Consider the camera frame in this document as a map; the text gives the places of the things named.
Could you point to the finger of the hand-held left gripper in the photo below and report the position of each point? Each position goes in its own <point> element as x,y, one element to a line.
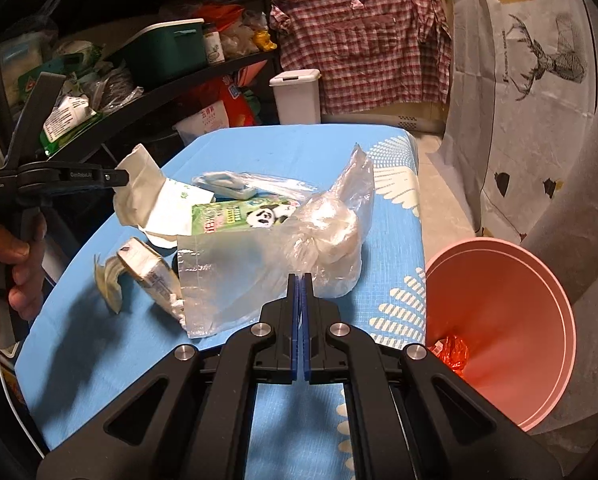
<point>116,178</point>

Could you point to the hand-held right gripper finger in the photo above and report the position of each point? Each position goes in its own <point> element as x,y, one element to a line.
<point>307,340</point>
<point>296,340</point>

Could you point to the white paper wrapper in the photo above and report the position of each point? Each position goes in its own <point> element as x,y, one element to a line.
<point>139,180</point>

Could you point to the clear plastic bag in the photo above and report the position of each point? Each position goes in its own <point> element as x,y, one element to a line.
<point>279,265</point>

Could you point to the white plastic packaging tray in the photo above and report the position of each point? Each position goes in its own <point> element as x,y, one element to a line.
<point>224,182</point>

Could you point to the green panda print packet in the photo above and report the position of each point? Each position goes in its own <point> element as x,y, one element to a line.
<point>239,215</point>

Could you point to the pink trash bin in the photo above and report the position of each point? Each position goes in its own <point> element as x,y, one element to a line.
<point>509,320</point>

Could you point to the person's left hand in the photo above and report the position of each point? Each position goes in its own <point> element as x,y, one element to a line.
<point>4,252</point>

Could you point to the green food packet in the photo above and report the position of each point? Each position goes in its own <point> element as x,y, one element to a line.
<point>64,125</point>

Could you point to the crumpled beige small carton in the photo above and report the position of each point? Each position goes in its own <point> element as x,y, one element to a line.
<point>149,270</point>

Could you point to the yellowish torn wrapper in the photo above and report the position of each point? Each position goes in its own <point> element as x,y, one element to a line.
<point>106,282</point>

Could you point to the white bag with red print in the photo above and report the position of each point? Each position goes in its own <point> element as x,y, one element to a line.
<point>206,120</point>

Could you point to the green storage box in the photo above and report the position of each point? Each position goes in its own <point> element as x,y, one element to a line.
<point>164,55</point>

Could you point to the red snack bag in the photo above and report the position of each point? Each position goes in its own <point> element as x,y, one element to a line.
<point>239,110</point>

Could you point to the orange-red foil wrapper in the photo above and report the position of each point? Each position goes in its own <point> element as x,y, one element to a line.
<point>449,352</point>

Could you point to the glass jar with label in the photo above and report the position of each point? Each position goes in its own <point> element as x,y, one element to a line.
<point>213,47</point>

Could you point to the blue patterned tablecloth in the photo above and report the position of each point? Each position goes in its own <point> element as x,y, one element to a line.
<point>329,170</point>

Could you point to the red plastic bag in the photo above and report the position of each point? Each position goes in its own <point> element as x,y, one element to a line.
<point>216,12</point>

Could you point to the white lidded bin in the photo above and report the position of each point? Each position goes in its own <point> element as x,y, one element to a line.
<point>296,100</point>

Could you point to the yellow plastic item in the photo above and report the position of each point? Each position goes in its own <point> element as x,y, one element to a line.
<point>264,40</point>

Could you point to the white plastic basket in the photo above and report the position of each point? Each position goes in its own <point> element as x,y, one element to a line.
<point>409,120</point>

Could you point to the red plaid shirt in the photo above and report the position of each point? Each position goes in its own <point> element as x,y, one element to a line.
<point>364,50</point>

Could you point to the white deer print cloth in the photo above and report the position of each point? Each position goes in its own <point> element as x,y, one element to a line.
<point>524,135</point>

